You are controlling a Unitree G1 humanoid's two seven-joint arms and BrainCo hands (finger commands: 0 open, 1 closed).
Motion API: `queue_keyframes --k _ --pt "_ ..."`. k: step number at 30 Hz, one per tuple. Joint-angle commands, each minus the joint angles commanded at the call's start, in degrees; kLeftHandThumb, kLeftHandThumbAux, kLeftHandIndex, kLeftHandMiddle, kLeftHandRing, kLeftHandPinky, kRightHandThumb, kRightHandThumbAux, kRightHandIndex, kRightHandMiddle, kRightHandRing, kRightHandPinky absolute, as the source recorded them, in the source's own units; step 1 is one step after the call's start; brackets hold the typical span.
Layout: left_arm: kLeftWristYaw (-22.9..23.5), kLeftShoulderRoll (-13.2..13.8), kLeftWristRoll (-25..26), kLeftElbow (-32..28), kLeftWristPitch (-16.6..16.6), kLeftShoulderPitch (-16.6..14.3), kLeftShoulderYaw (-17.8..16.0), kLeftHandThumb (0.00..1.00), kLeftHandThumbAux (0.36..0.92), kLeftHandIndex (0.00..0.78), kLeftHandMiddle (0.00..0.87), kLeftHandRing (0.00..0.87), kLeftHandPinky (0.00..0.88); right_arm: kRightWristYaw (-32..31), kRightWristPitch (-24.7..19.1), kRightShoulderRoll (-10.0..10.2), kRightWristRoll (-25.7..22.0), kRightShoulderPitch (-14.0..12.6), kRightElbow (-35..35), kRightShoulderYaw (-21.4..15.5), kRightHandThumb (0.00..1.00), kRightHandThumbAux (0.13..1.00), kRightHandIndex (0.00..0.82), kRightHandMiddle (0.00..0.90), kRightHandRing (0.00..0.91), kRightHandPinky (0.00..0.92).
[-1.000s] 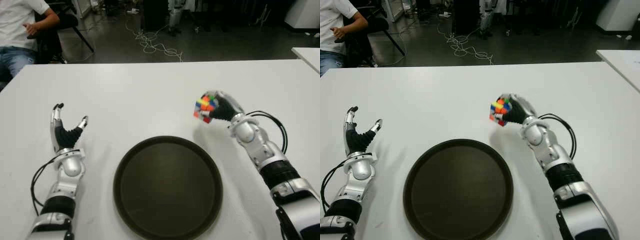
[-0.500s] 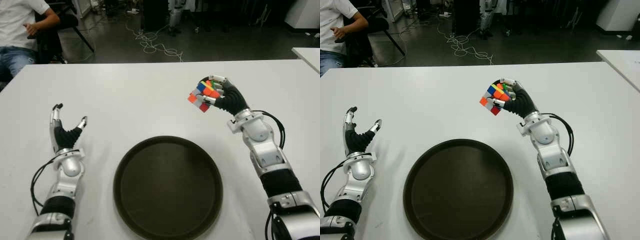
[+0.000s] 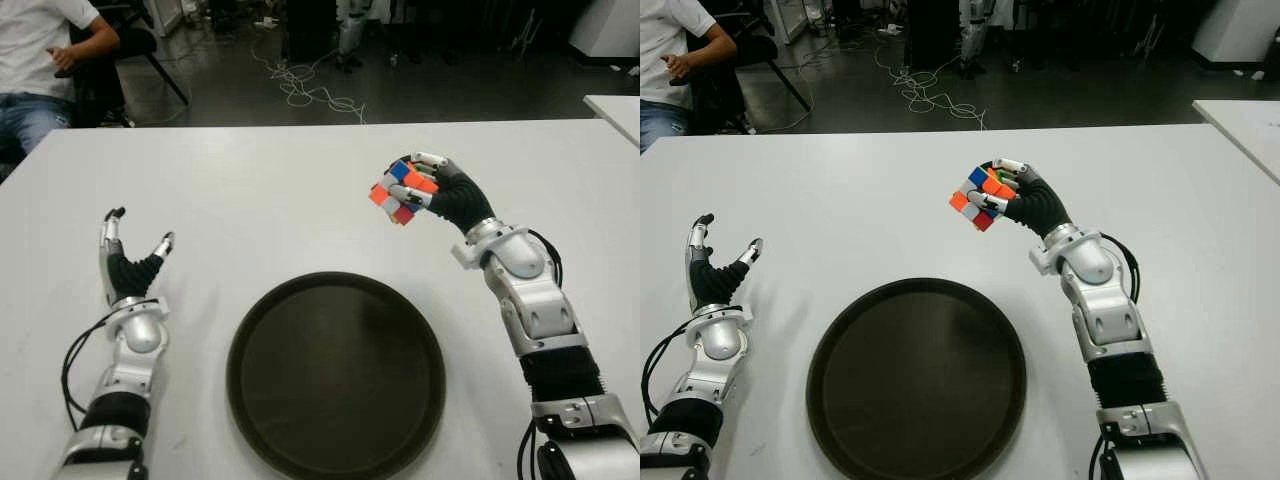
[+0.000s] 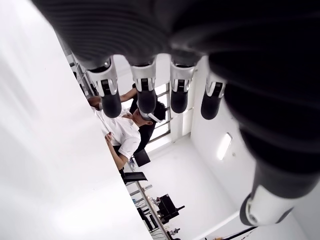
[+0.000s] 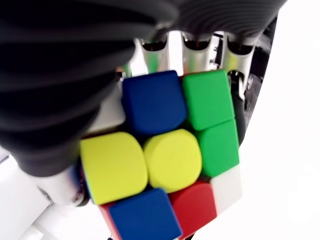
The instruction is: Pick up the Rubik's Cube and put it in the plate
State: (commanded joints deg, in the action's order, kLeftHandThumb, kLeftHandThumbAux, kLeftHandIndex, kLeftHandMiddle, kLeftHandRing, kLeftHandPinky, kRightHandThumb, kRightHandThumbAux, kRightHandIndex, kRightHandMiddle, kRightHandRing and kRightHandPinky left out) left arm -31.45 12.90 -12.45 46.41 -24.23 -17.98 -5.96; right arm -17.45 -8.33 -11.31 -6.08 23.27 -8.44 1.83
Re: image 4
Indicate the dark framed window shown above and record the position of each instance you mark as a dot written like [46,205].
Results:
[162,133]

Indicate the rectangular ceiling light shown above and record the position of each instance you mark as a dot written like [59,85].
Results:
[224,146]

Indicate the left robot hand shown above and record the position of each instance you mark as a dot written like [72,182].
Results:
[225,37]

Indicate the white VR headset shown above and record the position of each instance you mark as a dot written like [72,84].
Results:
[157,118]

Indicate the black boxy equipment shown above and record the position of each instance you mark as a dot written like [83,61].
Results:
[168,205]

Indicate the small tilted black monitor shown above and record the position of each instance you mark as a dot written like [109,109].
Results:
[141,157]

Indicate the seated person white shirt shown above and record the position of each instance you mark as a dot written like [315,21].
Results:
[125,131]

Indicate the black boom pole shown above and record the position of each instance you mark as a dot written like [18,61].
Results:
[243,232]

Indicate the standing person black clothes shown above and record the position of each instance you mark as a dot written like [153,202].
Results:
[147,133]

